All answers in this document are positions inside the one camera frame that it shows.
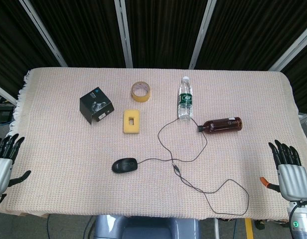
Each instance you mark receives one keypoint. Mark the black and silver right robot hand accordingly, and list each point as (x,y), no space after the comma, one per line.
(293,181)

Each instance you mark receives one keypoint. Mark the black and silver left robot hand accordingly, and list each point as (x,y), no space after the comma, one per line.
(2,174)

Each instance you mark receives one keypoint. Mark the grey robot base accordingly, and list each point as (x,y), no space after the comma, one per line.
(148,229)

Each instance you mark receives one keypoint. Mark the black computer mouse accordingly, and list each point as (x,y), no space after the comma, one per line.
(124,165)

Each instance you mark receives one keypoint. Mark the beige woven tablecloth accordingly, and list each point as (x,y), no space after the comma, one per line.
(68,154)

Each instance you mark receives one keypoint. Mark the brown plastic bottle black cap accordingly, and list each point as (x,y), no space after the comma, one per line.
(223,125)

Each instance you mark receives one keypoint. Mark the white table leg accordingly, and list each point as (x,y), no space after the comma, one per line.
(216,229)

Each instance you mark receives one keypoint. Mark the black cardboard box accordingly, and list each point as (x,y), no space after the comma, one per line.
(93,104)

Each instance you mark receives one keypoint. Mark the yellow sponge with rectangular hole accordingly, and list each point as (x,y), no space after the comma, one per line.
(127,127)

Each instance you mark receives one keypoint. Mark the clear water bottle green label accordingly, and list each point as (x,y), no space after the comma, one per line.
(185,99)

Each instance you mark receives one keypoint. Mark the black curtain panel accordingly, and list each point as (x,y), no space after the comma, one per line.
(163,32)
(9,37)
(250,32)
(81,32)

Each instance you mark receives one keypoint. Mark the yellow tape roll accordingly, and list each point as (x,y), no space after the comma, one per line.
(141,99)

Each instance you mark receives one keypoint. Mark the white partition frame post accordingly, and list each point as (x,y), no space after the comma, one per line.
(124,35)
(202,35)
(44,33)
(293,48)
(5,94)

